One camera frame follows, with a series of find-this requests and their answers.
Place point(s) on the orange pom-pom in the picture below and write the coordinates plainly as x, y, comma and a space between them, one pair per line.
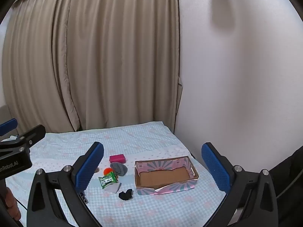
108, 170

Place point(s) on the light blue checked blanket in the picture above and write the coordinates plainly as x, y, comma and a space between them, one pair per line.
146, 141

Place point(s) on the person's left hand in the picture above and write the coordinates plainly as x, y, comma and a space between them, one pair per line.
10, 203

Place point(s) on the beige pleated curtain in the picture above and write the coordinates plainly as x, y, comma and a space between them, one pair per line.
106, 52

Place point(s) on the pink printed cardboard box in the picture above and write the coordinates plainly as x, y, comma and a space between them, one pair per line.
163, 176

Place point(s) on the dark cloth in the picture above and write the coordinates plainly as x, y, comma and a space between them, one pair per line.
290, 170

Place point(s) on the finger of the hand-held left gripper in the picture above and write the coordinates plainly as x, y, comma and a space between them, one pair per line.
9, 125
35, 132

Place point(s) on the black sock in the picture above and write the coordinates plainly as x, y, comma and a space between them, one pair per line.
125, 195

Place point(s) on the pink fabric pouch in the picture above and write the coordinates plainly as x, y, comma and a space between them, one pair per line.
117, 158

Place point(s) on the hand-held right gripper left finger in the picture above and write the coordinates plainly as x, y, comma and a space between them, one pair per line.
91, 167

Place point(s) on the green snack packet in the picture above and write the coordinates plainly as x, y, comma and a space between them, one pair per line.
108, 181

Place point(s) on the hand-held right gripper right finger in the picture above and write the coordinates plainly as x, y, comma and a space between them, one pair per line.
215, 167

